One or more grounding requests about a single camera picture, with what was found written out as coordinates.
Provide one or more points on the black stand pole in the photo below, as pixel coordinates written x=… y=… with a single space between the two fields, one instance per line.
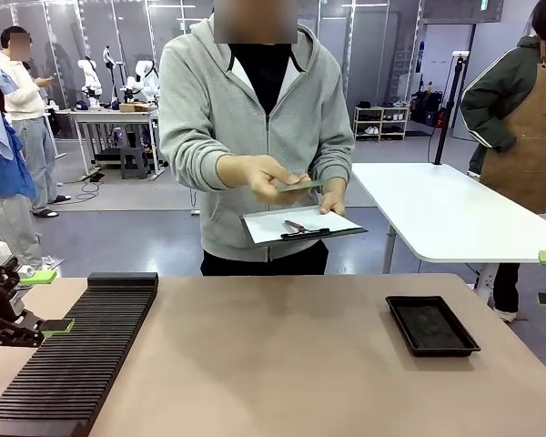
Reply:
x=450 y=104

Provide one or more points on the grey background workbench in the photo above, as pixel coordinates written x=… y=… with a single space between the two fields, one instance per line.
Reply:
x=114 y=116

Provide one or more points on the person's right forearm grey sleeve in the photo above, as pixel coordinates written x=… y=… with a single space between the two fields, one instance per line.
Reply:
x=191 y=168

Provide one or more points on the person in blue shirt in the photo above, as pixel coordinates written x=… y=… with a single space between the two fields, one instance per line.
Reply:
x=4 y=182

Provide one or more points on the black slotted PCB rack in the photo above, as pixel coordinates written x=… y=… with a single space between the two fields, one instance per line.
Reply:
x=73 y=355

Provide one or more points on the white table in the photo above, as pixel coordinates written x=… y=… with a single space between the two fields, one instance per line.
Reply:
x=437 y=209

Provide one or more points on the black plastic tray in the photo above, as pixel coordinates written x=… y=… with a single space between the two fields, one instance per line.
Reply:
x=432 y=328

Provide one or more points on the person in grey hoodie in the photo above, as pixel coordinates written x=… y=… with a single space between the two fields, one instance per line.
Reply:
x=236 y=114

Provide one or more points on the black equipment cases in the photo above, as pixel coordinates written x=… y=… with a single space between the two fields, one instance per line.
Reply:
x=427 y=109

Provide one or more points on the cardboard box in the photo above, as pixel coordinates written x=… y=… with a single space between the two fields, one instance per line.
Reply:
x=135 y=107

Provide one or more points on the small white background robot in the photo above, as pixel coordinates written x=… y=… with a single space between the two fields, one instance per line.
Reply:
x=90 y=82

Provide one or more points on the green PCB board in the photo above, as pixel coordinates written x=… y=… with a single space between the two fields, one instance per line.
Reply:
x=302 y=185

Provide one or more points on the grey clipboard with paper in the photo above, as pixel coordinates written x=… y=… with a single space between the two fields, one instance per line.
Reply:
x=273 y=225

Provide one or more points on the person in brown apron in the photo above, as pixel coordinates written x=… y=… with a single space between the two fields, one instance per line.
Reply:
x=523 y=123

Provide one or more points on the man in white sweater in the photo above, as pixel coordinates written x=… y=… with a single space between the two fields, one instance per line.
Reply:
x=27 y=114

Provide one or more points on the grey step stool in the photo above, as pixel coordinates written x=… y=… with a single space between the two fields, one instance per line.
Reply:
x=133 y=161

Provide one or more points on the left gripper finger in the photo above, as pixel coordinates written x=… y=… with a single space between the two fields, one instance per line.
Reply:
x=50 y=326
x=38 y=276

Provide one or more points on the person's left hand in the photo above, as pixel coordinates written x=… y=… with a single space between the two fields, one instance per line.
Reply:
x=334 y=198

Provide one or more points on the person's right hand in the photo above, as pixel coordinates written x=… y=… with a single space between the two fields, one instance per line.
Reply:
x=255 y=175

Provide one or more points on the white shoe shelf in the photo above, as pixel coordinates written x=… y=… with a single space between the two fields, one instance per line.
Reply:
x=382 y=122

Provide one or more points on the person's left forearm grey sleeve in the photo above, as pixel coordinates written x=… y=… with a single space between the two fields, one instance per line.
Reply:
x=334 y=157

